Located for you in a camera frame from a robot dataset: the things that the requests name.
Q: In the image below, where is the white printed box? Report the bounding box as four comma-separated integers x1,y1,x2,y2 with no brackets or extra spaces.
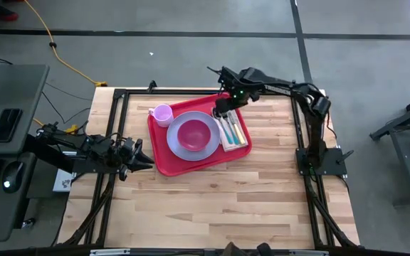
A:
52,167,76,193

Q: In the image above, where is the black phone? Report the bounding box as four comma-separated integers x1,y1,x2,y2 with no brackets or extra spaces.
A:
0,108,23,143

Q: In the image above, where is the red plastic tray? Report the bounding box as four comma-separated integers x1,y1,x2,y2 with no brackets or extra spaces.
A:
147,92,253,178

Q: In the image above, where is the pink plastic bowl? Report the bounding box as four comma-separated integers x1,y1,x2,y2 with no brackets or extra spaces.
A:
177,119,212,152

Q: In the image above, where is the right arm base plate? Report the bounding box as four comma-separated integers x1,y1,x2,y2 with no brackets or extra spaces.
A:
295,147,354,178

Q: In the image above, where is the pale napkin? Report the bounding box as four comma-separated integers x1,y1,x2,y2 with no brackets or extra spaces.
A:
211,108,249,153

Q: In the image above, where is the spoon with teal handle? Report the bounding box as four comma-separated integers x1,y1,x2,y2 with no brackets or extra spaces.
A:
213,112,234,146

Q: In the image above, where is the person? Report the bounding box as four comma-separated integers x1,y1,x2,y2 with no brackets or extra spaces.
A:
221,241,274,256

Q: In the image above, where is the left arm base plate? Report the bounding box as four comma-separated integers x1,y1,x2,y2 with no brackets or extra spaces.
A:
70,156,120,175

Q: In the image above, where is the person's shoe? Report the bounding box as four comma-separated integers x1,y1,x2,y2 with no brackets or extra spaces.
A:
0,4,19,21

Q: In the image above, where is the knife with yellow handle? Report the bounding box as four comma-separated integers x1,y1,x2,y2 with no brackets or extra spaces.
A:
227,110,247,145

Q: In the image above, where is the fork with teal handle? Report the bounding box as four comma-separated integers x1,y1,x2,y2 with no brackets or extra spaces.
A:
221,112,241,146

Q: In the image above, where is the thin black floor cable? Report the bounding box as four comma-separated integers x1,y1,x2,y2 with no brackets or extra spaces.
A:
41,81,93,125

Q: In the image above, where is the black computer mouse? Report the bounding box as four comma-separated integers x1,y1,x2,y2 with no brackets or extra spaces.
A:
1,161,25,194

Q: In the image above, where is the silver edge bracket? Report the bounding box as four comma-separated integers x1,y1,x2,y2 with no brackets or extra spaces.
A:
90,248,131,256
289,250,330,256

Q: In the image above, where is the lavender plastic plate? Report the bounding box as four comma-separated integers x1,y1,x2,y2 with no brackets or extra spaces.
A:
166,110,221,162

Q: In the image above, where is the lilac plastic cup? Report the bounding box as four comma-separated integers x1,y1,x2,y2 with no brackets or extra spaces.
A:
147,103,174,128

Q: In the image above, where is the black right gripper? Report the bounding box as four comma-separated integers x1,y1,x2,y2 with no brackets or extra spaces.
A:
214,87,262,114

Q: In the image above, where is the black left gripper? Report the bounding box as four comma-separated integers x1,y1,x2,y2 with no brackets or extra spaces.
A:
117,137,155,182

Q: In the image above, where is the yellow floor cable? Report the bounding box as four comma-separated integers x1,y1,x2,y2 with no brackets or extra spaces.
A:
23,0,108,87

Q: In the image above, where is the grey desk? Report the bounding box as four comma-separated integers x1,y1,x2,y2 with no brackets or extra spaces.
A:
0,63,51,242

